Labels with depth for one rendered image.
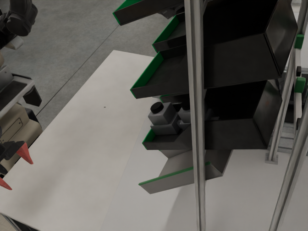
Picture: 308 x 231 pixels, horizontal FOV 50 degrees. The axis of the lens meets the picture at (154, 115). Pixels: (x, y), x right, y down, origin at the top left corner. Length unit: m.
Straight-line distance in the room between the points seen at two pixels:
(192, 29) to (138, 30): 3.02
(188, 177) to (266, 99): 0.26
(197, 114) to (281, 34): 0.17
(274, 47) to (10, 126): 1.16
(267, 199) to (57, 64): 2.56
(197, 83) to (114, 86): 0.98
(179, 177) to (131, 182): 0.35
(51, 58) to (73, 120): 2.06
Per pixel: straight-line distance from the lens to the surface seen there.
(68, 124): 1.36
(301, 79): 0.70
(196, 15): 0.44
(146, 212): 1.05
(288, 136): 1.12
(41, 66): 3.32
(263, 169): 1.13
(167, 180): 0.82
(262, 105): 0.61
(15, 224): 1.35
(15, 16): 1.23
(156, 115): 0.72
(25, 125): 1.52
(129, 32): 3.47
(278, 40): 0.51
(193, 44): 0.47
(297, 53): 0.81
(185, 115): 0.68
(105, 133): 1.27
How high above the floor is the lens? 1.78
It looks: 45 degrees down
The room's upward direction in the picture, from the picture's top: 10 degrees counter-clockwise
